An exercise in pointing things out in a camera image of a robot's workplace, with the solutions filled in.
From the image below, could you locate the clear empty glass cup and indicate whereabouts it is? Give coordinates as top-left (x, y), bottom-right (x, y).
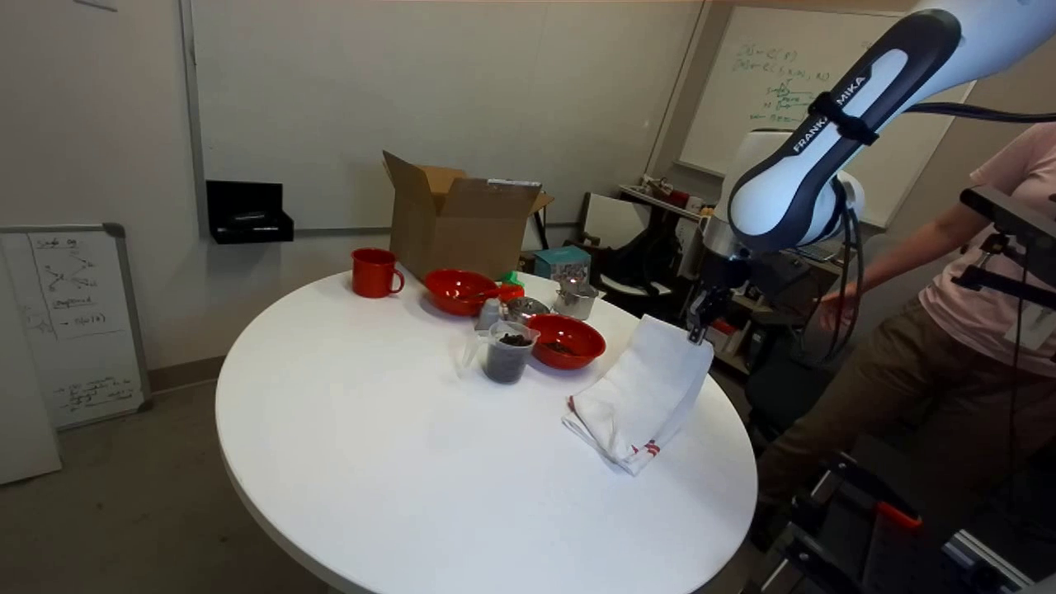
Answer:
top-left (552, 266), bottom-right (608, 324)

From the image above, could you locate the black frame with red handle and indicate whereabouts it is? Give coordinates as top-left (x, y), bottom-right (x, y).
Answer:
top-left (757, 449), bottom-right (1056, 594)

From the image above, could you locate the red bowl with dark beans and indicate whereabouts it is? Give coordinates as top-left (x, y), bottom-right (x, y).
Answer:
top-left (525, 311), bottom-right (611, 373)

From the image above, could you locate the cluttered shelf unit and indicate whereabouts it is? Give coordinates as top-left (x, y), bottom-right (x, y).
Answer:
top-left (621, 177), bottom-right (829, 373)

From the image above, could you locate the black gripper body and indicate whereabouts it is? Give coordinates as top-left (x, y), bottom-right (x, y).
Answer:
top-left (696, 247), bottom-right (765, 320)

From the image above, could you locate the small framed whiteboard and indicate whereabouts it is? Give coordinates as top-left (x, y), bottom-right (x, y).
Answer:
top-left (0, 221), bottom-right (155, 436)

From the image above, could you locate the clear cup with dark beans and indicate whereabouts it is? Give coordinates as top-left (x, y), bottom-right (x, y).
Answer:
top-left (478, 328), bottom-right (539, 385)

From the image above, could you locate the teal box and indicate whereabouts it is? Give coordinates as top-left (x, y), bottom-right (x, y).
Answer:
top-left (531, 244), bottom-right (594, 279)

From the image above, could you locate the person in pink shirt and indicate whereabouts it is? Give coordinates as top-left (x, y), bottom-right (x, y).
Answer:
top-left (823, 96), bottom-right (1056, 357)
top-left (757, 118), bottom-right (1056, 555)

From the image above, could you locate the black case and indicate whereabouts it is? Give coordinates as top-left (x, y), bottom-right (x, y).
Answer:
top-left (201, 177), bottom-right (296, 247)

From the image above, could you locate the large blank wall whiteboard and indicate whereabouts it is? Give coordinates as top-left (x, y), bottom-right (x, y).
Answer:
top-left (177, 0), bottom-right (713, 239)

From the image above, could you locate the open cardboard box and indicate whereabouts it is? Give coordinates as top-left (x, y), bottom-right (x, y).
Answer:
top-left (379, 148), bottom-right (552, 283)

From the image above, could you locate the empty red bowl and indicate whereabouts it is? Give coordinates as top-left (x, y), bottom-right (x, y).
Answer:
top-left (423, 266), bottom-right (500, 320)

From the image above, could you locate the red mug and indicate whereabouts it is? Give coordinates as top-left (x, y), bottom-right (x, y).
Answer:
top-left (350, 244), bottom-right (409, 300)

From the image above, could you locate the black chair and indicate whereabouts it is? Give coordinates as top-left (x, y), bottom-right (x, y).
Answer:
top-left (575, 191), bottom-right (672, 324)

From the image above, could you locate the black camera stand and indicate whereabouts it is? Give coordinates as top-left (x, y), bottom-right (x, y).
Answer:
top-left (949, 186), bottom-right (1056, 311)

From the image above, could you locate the small red green bottle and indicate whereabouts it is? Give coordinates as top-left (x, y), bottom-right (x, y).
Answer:
top-left (494, 266), bottom-right (528, 311)

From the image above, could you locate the white towel with red stripes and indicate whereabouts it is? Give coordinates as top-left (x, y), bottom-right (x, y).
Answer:
top-left (561, 313), bottom-right (719, 477)

